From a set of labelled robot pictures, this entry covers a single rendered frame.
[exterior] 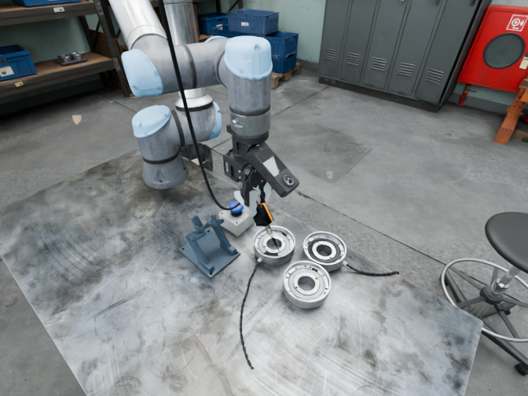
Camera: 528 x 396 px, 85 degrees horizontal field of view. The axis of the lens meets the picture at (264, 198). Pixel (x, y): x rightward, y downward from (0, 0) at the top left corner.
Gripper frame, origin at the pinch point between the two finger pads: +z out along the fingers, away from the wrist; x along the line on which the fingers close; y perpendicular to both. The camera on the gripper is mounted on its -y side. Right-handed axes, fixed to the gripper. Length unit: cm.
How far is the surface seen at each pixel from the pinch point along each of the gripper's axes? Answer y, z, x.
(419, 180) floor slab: -2, 93, -186
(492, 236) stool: -48, 32, -71
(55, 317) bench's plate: 18.8, 13.3, 43.4
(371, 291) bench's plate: -27.7, 13.1, -7.8
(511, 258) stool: -55, 32, -65
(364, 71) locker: 123, 66, -319
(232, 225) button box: 8.7, 9.8, 1.5
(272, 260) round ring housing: -6.7, 10.3, 2.7
